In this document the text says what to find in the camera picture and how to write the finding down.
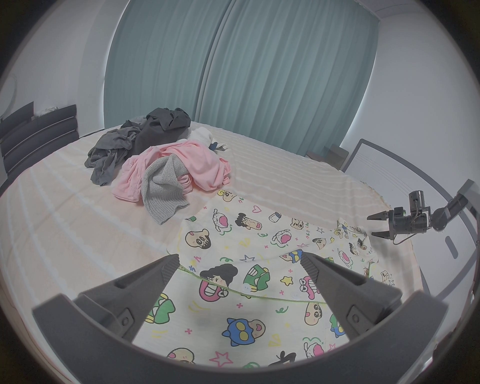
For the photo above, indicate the bed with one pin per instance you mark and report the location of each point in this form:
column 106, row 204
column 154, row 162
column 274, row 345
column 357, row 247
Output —
column 75, row 225

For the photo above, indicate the black padded chair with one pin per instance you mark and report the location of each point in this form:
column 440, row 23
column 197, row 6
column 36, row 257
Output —
column 37, row 138

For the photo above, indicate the white garment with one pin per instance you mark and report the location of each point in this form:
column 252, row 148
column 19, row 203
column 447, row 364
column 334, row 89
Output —
column 200, row 135

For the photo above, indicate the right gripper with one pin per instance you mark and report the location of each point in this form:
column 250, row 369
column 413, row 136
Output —
column 401, row 225

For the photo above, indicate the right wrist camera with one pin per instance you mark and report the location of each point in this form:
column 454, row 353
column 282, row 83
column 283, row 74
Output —
column 400, row 212

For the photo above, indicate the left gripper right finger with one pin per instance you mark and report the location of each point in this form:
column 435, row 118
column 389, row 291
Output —
column 347, row 296

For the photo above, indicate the white printed pyjama top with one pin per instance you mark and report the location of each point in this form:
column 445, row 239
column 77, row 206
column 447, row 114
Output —
column 243, row 240

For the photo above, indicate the dark grey garment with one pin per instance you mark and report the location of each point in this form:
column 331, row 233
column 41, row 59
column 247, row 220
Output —
column 108, row 153

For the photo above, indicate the pink garment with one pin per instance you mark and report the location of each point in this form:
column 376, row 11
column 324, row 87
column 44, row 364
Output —
column 195, row 165

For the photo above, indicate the black garment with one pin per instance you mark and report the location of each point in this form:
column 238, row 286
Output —
column 157, row 131

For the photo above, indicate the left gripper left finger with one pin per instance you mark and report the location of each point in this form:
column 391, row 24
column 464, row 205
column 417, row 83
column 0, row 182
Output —
column 142, row 288

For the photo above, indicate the grey bedside table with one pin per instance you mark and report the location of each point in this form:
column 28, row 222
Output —
column 333, row 155

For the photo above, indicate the grey knitted garment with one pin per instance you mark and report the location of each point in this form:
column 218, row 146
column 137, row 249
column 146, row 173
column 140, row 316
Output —
column 163, row 191

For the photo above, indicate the blue-green curtain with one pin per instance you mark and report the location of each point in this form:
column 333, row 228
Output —
column 292, row 75
column 157, row 67

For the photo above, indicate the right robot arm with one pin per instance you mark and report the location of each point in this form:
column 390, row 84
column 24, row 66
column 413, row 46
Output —
column 438, row 219

